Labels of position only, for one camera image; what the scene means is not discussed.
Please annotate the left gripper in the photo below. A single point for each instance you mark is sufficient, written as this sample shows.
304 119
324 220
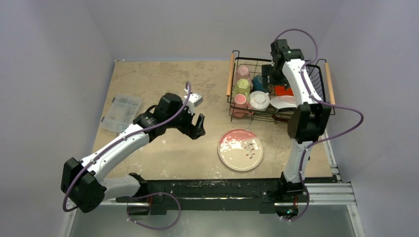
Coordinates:
186 129

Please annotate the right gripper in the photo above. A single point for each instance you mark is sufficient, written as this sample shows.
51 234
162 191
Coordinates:
273 75

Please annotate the dark blue bowl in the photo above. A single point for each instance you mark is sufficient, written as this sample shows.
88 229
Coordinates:
258 84

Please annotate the light pink faceted mug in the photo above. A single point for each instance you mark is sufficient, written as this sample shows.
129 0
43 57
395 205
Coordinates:
242 72

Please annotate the orange small plate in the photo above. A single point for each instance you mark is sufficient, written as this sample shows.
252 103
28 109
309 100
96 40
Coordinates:
281 91

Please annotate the green faceted mug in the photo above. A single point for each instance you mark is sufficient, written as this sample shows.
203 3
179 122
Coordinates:
243 86

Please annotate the white handled cup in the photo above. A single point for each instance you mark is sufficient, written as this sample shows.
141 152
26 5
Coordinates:
259 100

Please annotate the green rimmed white plate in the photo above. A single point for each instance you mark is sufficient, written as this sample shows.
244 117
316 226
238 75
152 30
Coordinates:
283 102

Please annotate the salmon pink mug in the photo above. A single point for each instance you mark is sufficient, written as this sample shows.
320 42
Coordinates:
241 106

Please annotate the large white bottom plate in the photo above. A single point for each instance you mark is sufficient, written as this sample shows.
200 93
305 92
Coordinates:
240 150

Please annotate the red rimmed plate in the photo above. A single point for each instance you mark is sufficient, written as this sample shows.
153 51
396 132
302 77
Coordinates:
284 112

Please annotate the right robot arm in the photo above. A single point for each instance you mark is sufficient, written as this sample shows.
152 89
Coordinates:
309 119

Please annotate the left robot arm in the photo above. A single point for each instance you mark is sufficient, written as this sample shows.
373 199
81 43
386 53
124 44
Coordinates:
85 183

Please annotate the clear plastic organizer box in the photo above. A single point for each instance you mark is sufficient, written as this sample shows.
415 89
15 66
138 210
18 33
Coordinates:
121 113

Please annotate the black wire dish rack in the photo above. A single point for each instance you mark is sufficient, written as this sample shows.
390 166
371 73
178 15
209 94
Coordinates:
254 65

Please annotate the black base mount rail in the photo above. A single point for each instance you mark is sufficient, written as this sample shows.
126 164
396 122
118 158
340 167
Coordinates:
266 196

